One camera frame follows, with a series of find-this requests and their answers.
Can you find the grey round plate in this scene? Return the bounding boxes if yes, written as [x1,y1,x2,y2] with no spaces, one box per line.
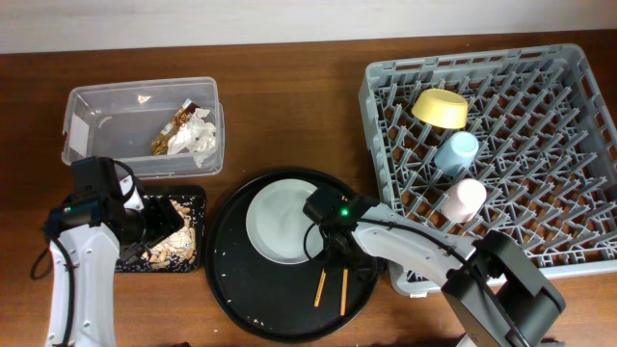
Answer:
[246,178,324,265]

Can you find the blue plastic cup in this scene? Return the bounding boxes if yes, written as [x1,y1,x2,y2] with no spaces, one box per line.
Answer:
[434,131,479,176]

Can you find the clear plastic waste bin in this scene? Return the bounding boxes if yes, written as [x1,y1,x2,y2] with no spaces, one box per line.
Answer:
[62,77,225,179]

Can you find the yellow bowl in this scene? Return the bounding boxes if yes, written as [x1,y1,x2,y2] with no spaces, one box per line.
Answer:
[412,89,469,129]

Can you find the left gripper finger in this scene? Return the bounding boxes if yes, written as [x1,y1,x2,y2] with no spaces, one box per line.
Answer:
[143,196,184,241]
[118,242,150,263]

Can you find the brown snack wrapper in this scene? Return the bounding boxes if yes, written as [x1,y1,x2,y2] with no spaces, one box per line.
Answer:
[150,99,198,155]

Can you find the black rectangular tray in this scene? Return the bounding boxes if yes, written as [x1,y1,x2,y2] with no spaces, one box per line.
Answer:
[115,186,206,273]

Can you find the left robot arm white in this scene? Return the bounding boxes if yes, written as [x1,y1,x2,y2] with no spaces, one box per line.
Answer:
[43,156,184,346]

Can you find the pink plastic cup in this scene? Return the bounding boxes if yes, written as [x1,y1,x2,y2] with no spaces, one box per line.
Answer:
[440,178,487,224]

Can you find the food scraps and shells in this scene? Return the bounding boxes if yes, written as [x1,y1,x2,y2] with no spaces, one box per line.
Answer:
[116,196,203,273]

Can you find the grey dishwasher rack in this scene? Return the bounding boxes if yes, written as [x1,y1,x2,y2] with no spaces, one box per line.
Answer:
[359,44,616,279]

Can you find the round black serving tray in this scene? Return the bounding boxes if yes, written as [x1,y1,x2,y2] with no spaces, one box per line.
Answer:
[204,168,378,343]

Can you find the wooden chopstick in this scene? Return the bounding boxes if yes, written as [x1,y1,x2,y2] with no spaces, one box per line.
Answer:
[339,268,349,317]
[313,268,327,307]

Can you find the white napkin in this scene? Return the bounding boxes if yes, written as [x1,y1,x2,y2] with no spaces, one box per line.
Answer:
[167,108,217,168]

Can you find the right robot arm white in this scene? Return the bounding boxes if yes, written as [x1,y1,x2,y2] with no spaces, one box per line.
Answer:
[303,186,566,347]

